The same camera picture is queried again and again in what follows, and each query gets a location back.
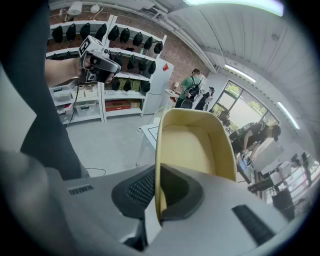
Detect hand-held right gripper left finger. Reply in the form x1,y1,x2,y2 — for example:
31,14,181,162
46,163,157,247

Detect person's black shirt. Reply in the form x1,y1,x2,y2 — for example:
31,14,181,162
4,0,91,181

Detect large window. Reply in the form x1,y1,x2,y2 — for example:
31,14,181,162
212,79,280,133

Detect stack of clear storage bins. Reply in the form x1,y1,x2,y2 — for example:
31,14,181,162
49,83,99,125

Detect white shelving unit with bins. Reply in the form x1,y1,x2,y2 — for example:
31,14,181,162
46,14,112,125

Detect long ceiling light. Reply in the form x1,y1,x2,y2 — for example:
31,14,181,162
182,0,285,17
276,101,301,130
224,63,257,84

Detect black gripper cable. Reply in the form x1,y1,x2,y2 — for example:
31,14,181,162
65,79,81,129

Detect white table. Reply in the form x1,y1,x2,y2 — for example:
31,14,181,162
136,124,161,167

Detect red flat box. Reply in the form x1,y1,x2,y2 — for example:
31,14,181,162
104,99,132,113

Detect white tall cabinet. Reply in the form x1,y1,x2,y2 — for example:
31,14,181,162
143,57,175,116

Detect white perforated cabinet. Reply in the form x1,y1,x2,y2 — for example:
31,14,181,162
252,138,285,174

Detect blue plate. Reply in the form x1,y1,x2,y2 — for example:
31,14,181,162
238,157,254,172

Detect olive green paper bags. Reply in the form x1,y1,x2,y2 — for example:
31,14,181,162
117,77,142,93

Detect black trash bin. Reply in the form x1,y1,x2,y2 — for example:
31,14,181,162
271,189,296,223

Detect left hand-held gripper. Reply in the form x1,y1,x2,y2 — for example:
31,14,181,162
78,35,122,84

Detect yellow rectangular tray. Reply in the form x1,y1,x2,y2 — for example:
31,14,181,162
154,108,238,224

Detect dark metal mesh table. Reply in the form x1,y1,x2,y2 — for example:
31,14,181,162
236,159,260,185

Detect person's left forearm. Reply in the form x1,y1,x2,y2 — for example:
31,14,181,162
44,58,77,87

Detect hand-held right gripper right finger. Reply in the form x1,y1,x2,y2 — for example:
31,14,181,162
147,163,297,256

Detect white side desk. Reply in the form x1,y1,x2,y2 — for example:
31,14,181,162
164,88,181,108

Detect white shelving unit with boxes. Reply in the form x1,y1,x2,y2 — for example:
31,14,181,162
101,18,168,123

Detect person's left hand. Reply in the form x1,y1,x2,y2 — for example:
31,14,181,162
74,56,92,78

